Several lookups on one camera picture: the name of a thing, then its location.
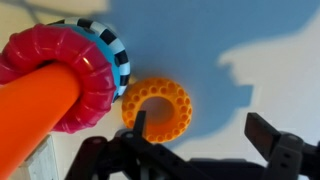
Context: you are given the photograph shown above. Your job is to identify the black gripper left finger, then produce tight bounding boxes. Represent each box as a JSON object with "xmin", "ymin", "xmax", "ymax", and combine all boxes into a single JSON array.
[{"xmin": 133, "ymin": 111, "xmax": 146, "ymax": 136}]

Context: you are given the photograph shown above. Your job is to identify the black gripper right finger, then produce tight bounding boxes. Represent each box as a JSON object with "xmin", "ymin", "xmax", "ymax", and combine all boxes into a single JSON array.
[{"xmin": 244, "ymin": 112, "xmax": 281, "ymax": 161}]

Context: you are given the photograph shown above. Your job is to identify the orange perforated ring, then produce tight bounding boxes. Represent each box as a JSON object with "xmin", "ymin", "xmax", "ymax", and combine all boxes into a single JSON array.
[{"xmin": 121, "ymin": 77, "xmax": 194, "ymax": 144}]

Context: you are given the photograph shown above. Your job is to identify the wooden slatted tray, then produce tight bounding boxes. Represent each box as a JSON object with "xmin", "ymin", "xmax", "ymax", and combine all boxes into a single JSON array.
[{"xmin": 8, "ymin": 135, "xmax": 59, "ymax": 180}]

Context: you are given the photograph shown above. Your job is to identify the black and white checkered base ring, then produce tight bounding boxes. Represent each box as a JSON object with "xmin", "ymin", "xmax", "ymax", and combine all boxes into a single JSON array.
[{"xmin": 47, "ymin": 16, "xmax": 132, "ymax": 101}]

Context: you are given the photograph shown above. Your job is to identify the blue ring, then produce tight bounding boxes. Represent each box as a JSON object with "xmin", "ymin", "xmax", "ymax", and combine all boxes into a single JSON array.
[{"xmin": 59, "ymin": 23, "xmax": 122, "ymax": 104}]

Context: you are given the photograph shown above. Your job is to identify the orange ring holder post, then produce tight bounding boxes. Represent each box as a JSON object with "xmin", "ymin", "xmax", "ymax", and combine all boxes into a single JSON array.
[{"xmin": 0, "ymin": 63, "xmax": 80, "ymax": 180}]

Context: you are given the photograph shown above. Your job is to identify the red ribbed ring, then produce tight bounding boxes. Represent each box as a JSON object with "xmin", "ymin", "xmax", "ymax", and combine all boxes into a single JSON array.
[{"xmin": 0, "ymin": 23, "xmax": 117, "ymax": 135}]

